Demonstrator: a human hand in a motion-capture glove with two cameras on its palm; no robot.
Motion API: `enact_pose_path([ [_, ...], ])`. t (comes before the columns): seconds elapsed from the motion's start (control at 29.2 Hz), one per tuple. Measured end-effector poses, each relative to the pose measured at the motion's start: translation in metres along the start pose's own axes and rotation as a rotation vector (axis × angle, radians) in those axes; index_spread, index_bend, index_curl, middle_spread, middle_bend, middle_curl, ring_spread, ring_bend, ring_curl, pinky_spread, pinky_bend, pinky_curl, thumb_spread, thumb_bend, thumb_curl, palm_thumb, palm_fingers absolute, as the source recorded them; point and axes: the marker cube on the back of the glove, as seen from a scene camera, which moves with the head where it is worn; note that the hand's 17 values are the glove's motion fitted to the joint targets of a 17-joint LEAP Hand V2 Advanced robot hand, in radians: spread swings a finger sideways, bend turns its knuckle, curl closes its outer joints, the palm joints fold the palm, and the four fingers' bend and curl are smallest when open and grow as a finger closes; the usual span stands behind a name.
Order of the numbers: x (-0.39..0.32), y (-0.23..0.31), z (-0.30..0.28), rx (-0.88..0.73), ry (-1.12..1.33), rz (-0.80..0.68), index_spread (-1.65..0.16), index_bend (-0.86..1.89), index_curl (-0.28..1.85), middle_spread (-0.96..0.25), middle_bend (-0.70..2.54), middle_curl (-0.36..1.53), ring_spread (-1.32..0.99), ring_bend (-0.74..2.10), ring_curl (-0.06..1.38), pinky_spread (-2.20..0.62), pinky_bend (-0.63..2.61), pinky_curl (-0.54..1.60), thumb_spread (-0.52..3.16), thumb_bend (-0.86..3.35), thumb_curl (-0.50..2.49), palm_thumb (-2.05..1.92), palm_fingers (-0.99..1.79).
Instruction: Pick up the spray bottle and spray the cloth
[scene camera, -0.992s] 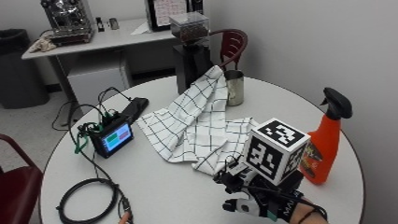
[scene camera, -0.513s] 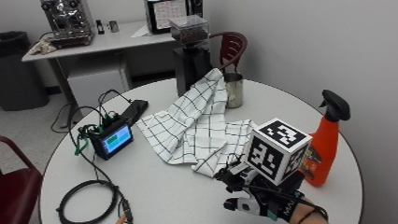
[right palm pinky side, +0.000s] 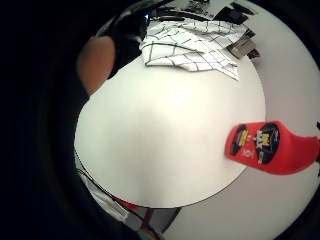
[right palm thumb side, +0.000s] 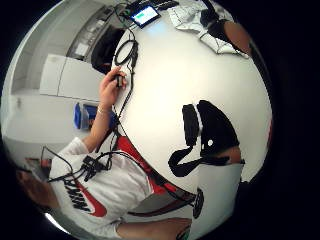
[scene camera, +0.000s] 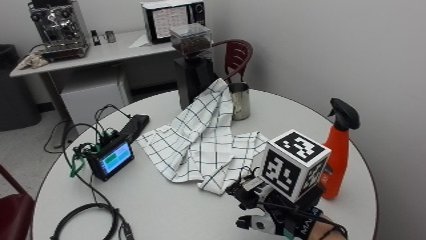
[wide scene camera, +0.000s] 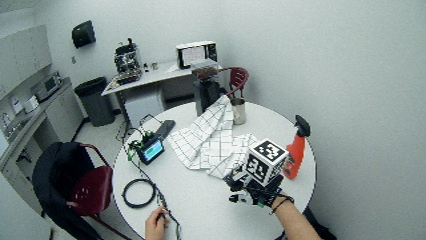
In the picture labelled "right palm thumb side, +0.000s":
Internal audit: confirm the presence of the black office chair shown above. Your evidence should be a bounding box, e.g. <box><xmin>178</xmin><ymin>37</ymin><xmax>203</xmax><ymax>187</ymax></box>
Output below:
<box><xmin>90</xmin><ymin>25</ymin><xmax>127</xmax><ymax>75</ymax></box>

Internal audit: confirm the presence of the white cabinet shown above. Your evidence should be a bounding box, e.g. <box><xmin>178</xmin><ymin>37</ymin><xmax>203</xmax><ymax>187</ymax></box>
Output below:
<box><xmin>39</xmin><ymin>53</ymin><xmax>107</xmax><ymax>102</ymax></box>

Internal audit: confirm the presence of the blue plastic bin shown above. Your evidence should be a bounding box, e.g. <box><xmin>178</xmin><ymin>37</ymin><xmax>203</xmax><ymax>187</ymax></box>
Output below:
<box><xmin>73</xmin><ymin>101</ymin><xmax>118</xmax><ymax>132</ymax></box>

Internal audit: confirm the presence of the tablet with lit screen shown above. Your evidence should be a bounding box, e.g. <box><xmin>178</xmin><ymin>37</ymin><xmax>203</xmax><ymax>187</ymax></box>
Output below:
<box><xmin>129</xmin><ymin>4</ymin><xmax>162</xmax><ymax>30</ymax></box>

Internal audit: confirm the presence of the black keyboard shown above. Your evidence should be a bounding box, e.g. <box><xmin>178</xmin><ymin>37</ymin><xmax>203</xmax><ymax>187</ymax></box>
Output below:
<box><xmin>128</xmin><ymin>0</ymin><xmax>181</xmax><ymax>12</ymax></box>

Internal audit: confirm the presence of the black and brown object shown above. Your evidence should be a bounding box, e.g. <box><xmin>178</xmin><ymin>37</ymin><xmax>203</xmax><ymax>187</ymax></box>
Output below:
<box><xmin>199</xmin><ymin>3</ymin><xmax>253</xmax><ymax>57</ymax></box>

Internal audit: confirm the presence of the the person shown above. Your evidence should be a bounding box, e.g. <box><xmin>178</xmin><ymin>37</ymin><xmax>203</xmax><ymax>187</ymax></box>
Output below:
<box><xmin>14</xmin><ymin>134</ymin><xmax>198</xmax><ymax>240</ymax></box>

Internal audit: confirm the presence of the long black cable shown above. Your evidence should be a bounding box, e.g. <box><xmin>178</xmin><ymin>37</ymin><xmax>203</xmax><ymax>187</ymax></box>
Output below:
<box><xmin>111</xmin><ymin>28</ymin><xmax>139</xmax><ymax>134</ymax></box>

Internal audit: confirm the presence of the black coiled cable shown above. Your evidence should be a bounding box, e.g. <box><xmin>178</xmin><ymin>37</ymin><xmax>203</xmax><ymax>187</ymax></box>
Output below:
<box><xmin>113</xmin><ymin>39</ymin><xmax>140</xmax><ymax>68</ymax></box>

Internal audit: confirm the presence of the silver bracelet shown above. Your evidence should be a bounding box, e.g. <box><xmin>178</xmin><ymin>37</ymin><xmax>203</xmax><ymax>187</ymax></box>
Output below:
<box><xmin>96</xmin><ymin>105</ymin><xmax>111</xmax><ymax>116</ymax></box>

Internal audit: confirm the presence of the grey wall shelf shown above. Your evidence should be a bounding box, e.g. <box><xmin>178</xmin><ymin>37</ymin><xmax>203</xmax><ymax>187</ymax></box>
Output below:
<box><xmin>65</xmin><ymin>4</ymin><xmax>116</xmax><ymax>62</ymax></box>

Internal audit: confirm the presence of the white camera mount piece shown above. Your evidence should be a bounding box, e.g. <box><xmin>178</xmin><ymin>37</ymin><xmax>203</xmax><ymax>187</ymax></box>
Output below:
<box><xmin>189</xmin><ymin>162</ymin><xmax>246</xmax><ymax>238</ymax></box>

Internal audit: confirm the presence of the black cable bundle with connector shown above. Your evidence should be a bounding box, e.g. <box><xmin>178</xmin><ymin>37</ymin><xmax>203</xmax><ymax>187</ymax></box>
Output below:
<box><xmin>40</xmin><ymin>145</ymin><xmax>148</xmax><ymax>184</ymax></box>

